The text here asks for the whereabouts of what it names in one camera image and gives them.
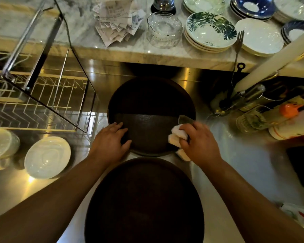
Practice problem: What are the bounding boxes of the stack of pale green plates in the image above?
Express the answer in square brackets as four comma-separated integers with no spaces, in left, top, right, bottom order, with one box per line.
[182,0,226,15]

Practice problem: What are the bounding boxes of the person's left hand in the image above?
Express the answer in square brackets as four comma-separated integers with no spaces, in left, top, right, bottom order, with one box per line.
[88,122,132,170]

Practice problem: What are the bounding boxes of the dark round tray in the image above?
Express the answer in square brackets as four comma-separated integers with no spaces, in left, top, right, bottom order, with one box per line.
[107,77,197,157]
[84,157,205,243]

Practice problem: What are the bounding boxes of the silver call bell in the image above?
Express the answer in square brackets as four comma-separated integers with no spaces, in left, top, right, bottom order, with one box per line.
[150,0,177,15]

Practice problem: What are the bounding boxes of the patterned drinking glass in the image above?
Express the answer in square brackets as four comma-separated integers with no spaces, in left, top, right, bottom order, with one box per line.
[236,105,272,133]

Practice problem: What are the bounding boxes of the black box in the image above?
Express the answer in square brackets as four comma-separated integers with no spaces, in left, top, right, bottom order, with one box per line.
[286,145,304,189]

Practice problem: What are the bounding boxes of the black loop handle utensil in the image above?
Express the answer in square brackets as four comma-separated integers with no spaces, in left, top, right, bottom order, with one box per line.
[218,62,246,109]

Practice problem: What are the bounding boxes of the white bottle green cap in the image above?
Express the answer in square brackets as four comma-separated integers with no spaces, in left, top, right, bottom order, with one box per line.
[278,202,304,235]

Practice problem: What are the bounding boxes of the stack of leaf print plates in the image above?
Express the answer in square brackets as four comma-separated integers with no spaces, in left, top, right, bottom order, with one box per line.
[183,11,237,53]

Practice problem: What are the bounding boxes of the white saucer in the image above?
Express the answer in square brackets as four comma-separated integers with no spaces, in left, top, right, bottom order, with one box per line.
[24,136,71,180]

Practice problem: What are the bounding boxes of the stack of glass bowls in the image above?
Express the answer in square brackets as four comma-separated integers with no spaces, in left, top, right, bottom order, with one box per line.
[146,11,183,49]

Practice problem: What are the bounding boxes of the stack of patterned rim plates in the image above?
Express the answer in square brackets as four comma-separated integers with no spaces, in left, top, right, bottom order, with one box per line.
[272,0,304,24]

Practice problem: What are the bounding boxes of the paper receipts on spike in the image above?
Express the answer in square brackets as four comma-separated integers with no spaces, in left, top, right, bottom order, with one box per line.
[91,0,147,48]

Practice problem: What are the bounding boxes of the orange cap bottle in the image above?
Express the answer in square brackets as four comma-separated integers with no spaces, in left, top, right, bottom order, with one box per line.
[268,95,304,124]

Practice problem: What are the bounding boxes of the person's left forearm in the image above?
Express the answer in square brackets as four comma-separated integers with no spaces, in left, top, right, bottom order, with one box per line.
[0,154,107,243]

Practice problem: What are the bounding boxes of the person's right hand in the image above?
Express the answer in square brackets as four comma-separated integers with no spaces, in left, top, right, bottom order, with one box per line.
[178,121,223,169]

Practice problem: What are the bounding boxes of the white squeeze bottle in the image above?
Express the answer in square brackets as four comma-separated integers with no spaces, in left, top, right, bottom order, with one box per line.
[268,108,304,141]

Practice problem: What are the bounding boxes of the stack of blue rim plates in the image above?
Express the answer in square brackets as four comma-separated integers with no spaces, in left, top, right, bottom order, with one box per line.
[280,20,304,58]

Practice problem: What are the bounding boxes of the white cup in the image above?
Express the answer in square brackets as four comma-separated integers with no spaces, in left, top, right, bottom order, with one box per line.
[0,128,21,171]

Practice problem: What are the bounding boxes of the silver fork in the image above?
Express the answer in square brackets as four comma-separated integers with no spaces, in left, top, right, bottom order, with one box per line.
[230,30,245,89]

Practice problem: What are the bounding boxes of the person's right forearm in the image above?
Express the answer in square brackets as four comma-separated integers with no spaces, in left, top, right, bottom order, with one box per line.
[200,159,304,243]

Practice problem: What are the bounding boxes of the wire dish rack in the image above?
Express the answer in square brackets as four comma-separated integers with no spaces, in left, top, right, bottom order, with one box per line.
[0,0,99,133]

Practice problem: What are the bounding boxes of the stack of plain white plates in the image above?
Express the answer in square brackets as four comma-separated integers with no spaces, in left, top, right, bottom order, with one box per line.
[234,18,285,58]

